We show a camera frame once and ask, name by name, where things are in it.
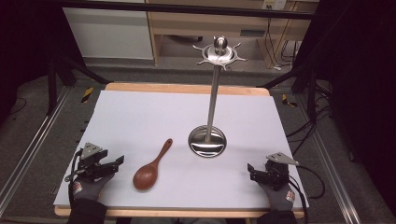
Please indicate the light wooden desk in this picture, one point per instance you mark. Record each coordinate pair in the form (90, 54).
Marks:
(205, 23)

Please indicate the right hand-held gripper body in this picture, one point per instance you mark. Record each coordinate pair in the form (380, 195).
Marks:
(277, 172)

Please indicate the brown wooden spoon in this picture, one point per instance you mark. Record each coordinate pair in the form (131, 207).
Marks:
(149, 175)

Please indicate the person's right hand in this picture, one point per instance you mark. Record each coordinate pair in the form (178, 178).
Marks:
(280, 197)

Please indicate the wooden table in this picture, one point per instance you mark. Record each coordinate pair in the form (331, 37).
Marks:
(186, 88)

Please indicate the white cabinet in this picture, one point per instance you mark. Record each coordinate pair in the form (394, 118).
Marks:
(109, 31)

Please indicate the metal floor rail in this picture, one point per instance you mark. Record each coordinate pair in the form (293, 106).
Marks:
(330, 168)
(34, 140)

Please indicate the white wall outlet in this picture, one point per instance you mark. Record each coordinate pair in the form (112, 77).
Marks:
(274, 4)

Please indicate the white table mat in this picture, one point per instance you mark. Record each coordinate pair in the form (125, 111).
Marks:
(174, 118)

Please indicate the black metal frame stand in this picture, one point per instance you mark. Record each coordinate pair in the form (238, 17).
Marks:
(53, 84)
(311, 90)

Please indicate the yellow black striped tape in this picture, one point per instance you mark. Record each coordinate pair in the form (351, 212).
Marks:
(87, 94)
(289, 101)

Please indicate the black horizontal frame bar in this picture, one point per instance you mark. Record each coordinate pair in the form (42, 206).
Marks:
(186, 8)

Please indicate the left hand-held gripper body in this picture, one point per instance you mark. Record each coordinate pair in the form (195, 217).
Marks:
(91, 161)

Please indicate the metal utensil rack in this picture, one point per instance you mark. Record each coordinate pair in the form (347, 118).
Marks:
(212, 102)

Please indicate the black curtain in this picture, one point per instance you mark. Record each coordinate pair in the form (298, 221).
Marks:
(361, 77)
(28, 37)

